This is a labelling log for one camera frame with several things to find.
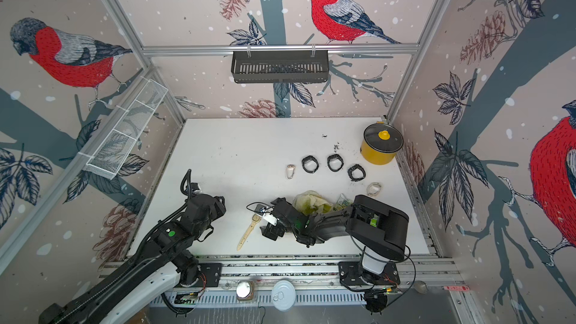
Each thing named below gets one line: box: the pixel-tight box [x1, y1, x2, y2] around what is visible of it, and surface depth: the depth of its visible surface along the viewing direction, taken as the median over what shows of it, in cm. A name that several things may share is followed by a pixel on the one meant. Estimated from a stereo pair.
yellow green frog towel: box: [292, 189, 333, 217], surface depth 87 cm
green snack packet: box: [333, 192, 354, 211], surface depth 91 cm
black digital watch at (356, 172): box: [347, 163, 367, 182], surface depth 100 cm
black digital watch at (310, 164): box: [301, 155, 320, 174], surface depth 103 cm
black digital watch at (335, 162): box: [327, 153, 345, 172], surface depth 103 cm
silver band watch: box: [286, 164, 296, 180], surface depth 102 cm
